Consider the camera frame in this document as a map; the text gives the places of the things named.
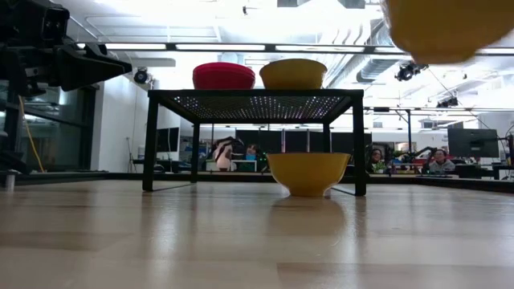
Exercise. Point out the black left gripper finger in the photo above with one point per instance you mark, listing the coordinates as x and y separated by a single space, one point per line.
92 72
98 49

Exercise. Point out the red plastic mini bowl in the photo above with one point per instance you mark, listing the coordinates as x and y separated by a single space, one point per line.
223 65
223 82
223 72

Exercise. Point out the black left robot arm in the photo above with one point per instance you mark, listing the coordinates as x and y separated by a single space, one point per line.
10 24

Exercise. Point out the background black robot arm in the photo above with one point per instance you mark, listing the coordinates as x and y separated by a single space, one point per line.
417 154

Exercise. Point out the black ceiling spotlight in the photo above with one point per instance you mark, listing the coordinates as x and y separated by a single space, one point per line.
140 76
447 102
407 71

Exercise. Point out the black perforated metal shelf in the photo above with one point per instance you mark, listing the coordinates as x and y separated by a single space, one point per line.
257 93

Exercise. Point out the person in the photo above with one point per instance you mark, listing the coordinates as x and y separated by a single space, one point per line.
441 162
376 156
251 151

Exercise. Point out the patterned plate under rack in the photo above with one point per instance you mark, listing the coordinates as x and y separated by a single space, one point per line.
307 172

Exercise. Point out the black computer monitor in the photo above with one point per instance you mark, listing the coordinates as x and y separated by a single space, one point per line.
474 142

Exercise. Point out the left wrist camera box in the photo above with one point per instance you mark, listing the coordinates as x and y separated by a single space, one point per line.
52 24

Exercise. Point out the black wall monitor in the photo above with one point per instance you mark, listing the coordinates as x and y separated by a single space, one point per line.
168 139

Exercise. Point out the short white post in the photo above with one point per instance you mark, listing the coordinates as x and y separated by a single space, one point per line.
10 180

